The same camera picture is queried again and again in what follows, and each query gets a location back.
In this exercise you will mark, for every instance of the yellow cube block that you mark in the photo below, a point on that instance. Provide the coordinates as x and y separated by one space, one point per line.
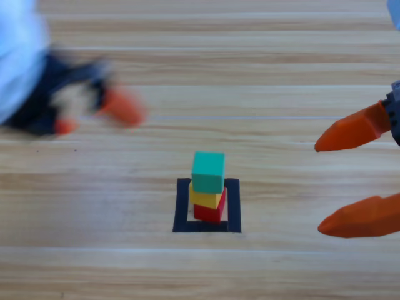
203 200

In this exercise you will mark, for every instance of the black tape square outline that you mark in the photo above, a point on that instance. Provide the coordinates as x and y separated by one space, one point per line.
182 203

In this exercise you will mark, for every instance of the white wrist mount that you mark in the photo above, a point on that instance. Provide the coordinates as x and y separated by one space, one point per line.
18 47

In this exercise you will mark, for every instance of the red cube block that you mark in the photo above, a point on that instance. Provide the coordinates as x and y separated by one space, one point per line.
207 214

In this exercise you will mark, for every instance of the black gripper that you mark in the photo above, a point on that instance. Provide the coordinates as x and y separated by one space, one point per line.
62 84
395 109

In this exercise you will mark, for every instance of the green cube block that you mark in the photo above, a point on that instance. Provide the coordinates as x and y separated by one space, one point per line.
207 172

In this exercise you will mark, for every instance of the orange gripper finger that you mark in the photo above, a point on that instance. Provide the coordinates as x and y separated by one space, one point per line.
362 218

